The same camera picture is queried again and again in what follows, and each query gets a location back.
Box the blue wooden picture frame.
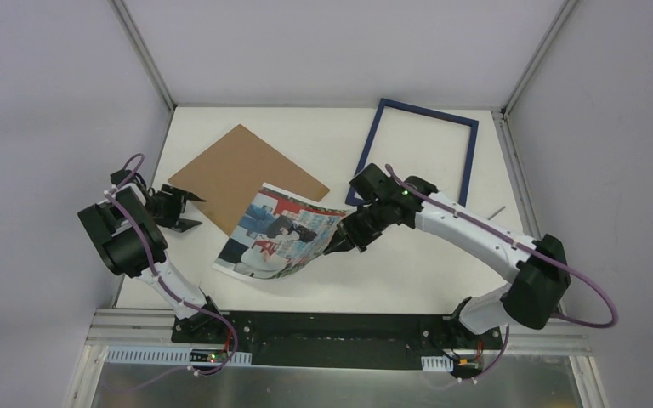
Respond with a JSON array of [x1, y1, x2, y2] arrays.
[[355, 98, 480, 207]]

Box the colourful photo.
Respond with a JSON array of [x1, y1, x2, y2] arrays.
[[213, 183, 353, 281]]

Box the black yellow screwdriver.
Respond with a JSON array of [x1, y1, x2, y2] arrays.
[[487, 206, 506, 220]]

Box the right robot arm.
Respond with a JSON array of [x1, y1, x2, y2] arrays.
[[324, 164, 571, 349]]

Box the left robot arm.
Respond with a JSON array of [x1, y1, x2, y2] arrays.
[[77, 169, 228, 344]]

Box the brown frame backing board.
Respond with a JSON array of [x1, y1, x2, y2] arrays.
[[168, 125, 330, 235]]

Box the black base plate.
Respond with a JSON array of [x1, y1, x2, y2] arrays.
[[171, 310, 503, 371]]

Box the left white cable duct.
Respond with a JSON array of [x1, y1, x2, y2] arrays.
[[105, 346, 252, 367]]

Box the white cable duct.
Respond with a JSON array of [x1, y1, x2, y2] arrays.
[[420, 355, 454, 372], [105, 346, 252, 367]]

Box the right white cable duct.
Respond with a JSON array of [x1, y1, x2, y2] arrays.
[[420, 355, 454, 372]]

